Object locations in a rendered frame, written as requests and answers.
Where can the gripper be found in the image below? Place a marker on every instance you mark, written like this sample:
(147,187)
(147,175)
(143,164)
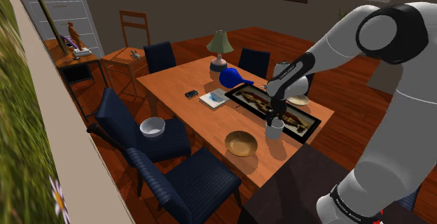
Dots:
(278,104)

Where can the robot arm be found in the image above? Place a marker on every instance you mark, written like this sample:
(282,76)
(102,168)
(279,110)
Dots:
(403,121)

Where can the white cup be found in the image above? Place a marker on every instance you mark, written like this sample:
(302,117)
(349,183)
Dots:
(274,133)

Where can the tan plate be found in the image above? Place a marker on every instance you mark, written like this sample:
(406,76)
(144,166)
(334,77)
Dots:
(298,100)

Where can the black framed picture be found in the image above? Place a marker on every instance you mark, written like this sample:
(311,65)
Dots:
(254,97)

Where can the golden bowl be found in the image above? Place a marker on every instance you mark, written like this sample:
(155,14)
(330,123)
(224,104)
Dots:
(240,144)

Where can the grey metal jar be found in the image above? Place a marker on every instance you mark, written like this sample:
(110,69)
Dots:
(280,69)

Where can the navy upholstered chair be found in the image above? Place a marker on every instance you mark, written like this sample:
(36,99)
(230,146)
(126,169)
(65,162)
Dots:
(158,57)
(254,63)
(201,182)
(164,141)

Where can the blue round flask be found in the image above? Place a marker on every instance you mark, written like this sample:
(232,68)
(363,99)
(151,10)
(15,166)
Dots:
(230,77)

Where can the white and blue book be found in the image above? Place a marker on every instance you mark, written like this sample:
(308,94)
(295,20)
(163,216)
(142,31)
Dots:
(213,99)

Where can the black phone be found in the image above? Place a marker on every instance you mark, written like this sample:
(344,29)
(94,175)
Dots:
(191,93)

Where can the table lamp with green shade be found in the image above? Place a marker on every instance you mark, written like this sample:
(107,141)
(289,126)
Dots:
(219,44)

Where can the wooden dining table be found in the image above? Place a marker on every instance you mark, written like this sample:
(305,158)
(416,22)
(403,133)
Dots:
(184,80)

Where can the white bowl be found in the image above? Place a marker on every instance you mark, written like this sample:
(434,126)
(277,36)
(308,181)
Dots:
(152,127)

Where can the small grey spider figure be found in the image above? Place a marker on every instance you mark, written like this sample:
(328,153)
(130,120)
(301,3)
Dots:
(135,55)

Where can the wooden chair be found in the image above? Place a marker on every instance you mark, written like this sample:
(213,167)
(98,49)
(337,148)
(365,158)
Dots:
(119,57)

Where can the stack of white books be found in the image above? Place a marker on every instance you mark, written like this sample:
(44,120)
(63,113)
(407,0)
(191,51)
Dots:
(82,53)

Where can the brown human figure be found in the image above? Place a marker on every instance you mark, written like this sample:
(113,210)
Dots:
(74,35)

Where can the wooden side table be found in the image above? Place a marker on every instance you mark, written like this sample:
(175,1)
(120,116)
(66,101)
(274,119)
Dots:
(63,61)

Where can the white chest of drawers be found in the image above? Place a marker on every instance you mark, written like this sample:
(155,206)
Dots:
(65,11)

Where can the brown-headed long stick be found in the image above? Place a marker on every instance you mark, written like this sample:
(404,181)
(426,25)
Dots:
(47,15)

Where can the large grass wall picture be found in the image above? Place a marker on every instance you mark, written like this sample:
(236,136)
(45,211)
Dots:
(20,131)

